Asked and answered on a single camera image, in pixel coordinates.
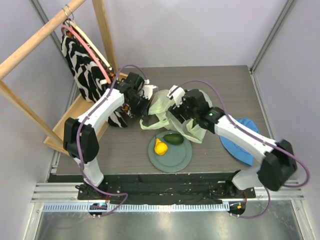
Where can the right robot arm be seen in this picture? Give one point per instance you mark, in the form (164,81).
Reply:
(276,158)

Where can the fake green fruit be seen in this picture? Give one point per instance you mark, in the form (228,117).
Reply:
(195,124)

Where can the orange camouflage patterned cloth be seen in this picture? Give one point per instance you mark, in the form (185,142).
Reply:
(123,85)

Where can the fake yellow pepper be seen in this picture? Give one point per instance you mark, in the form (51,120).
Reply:
(160,148)

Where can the pink clothes hanger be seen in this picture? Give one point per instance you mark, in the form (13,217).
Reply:
(68,30)

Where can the black white patterned garment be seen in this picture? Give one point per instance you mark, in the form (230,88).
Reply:
(86,73)

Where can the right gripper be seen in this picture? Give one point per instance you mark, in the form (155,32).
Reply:
(178,113)

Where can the white cable duct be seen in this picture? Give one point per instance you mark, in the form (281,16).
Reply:
(97,207)

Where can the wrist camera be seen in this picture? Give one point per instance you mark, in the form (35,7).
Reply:
(149,90)
(176,93)

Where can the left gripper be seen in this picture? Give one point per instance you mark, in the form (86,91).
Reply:
(143,112)

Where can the wooden clothes rack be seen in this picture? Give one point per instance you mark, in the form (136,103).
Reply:
(42,80)

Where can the pale green plastic bag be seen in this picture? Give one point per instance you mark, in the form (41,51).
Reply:
(160,117)

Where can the grey-blue round plate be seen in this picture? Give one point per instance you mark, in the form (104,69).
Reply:
(175,159)

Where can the fake dark green avocado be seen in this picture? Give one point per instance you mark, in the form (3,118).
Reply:
(174,138)

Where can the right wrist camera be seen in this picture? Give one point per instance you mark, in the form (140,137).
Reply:
(176,93)

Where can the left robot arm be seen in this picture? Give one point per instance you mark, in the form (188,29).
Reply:
(80,134)

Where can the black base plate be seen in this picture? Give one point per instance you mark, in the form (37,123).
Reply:
(160,189)

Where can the cream clothes hanger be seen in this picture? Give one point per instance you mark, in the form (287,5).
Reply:
(89,43)

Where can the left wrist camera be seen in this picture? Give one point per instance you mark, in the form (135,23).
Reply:
(149,90)

